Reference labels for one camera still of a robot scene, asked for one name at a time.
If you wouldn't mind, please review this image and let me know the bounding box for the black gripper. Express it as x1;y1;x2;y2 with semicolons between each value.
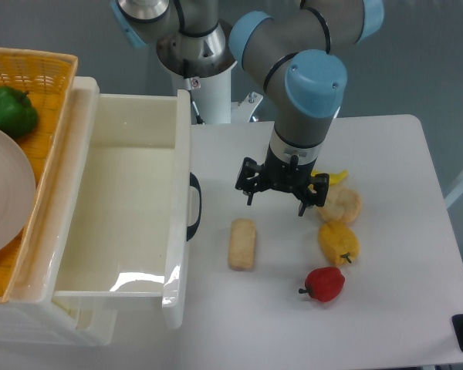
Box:
235;127;330;217

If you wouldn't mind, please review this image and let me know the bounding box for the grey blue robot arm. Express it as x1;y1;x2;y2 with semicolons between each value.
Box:
110;1;384;210

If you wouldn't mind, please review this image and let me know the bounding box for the round bread roll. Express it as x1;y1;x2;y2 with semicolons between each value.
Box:
318;184;363;224

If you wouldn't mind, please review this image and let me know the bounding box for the yellow banana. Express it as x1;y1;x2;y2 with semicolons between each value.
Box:
311;170;349;186

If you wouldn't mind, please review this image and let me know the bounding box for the yellow bell pepper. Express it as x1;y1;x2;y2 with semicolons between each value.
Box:
318;220;360;266

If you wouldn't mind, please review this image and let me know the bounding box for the red bell pepper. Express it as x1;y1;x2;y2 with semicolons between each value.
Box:
298;267;345;303

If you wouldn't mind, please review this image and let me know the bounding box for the white open drawer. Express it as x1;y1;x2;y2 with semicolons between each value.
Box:
53;90;191;329

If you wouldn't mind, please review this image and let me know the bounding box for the orange woven basket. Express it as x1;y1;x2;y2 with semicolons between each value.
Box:
0;47;78;304

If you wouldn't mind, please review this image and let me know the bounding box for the beige round plate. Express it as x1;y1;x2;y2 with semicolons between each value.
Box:
0;130;35;250

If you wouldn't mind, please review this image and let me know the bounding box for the green bell pepper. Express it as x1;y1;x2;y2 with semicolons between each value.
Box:
0;86;39;139

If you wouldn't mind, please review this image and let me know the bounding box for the white plastic drawer cabinet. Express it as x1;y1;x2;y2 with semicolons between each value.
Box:
0;77;117;346

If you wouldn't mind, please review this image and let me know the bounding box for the black drawer handle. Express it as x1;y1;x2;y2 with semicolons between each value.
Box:
187;173;202;241

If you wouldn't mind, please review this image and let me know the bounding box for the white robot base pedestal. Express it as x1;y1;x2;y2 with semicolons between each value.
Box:
167;62;263;124

